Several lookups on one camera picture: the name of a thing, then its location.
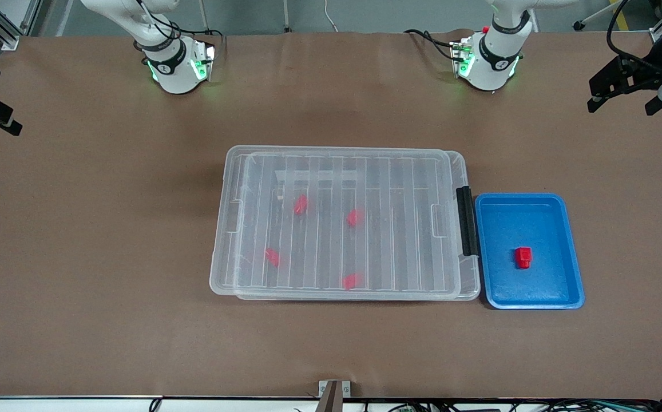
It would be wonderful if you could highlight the transparent plastic box lid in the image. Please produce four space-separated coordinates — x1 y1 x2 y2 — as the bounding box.
209 145 462 298

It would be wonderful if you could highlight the transparent plastic storage box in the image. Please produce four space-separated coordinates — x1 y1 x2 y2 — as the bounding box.
233 150 482 302

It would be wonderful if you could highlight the blue plastic tray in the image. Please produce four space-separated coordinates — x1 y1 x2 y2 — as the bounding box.
474 193 586 311

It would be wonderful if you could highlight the brown paper table cover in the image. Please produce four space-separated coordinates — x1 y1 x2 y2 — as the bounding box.
0 30 662 400

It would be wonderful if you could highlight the black box latch handle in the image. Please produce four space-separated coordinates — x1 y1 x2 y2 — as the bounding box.
457 186 479 258

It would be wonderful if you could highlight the black left arm base cable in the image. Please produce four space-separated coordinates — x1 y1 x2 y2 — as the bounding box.
403 28 458 61

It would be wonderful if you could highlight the black arm base cable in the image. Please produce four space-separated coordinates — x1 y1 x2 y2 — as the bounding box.
182 27 227 45
403 28 458 61

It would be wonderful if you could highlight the black right arm base cable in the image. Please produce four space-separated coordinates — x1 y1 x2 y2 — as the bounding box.
182 27 227 45

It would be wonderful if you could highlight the white cable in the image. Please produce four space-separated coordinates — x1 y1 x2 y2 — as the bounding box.
323 0 340 33

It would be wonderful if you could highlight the metal table edge bracket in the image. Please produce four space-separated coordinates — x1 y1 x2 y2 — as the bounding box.
318 380 352 412

